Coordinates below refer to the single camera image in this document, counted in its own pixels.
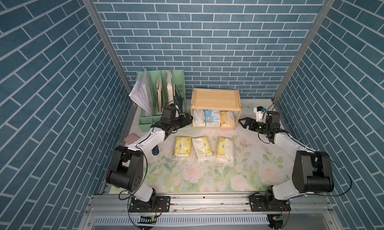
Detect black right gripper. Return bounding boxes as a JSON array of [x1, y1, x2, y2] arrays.
[[238, 117, 269, 135]]

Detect blue cartoon tissue pack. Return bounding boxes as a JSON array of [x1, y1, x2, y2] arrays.
[[205, 110, 221, 128]]

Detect yellow green tissue pack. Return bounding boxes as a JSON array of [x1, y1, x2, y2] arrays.
[[174, 136, 192, 158]]

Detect yellow white tissue pack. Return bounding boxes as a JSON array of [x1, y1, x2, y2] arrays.
[[192, 136, 213, 159]]

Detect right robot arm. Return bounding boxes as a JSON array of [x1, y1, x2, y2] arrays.
[[238, 111, 335, 201]]

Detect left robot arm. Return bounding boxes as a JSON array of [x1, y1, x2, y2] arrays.
[[106, 104, 193, 203]]

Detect orange white tissue pack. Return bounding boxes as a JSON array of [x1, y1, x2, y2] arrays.
[[220, 111, 235, 128]]

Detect wooden two-tier shelf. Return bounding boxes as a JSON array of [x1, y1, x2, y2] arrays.
[[191, 88, 242, 130]]

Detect dark blue thin book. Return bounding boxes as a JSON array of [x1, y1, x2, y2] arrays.
[[174, 89, 184, 113]]

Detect green plastic file organizer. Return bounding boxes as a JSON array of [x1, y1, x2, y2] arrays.
[[139, 70, 187, 132]]

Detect thin brown-edged book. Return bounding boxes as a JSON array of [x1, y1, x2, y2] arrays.
[[157, 77, 162, 112]]

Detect white paper sheet stack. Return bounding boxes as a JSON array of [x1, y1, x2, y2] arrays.
[[129, 69, 153, 115]]

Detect pink rounded case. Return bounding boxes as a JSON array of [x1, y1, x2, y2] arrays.
[[124, 133, 140, 146]]

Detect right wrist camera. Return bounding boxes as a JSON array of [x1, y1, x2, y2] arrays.
[[254, 106, 266, 122]]

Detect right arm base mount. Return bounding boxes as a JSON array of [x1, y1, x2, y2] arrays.
[[249, 186, 291, 212]]

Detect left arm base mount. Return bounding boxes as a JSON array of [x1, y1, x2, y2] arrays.
[[128, 189, 171, 213]]

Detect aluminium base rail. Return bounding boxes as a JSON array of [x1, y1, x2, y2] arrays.
[[79, 192, 342, 230]]

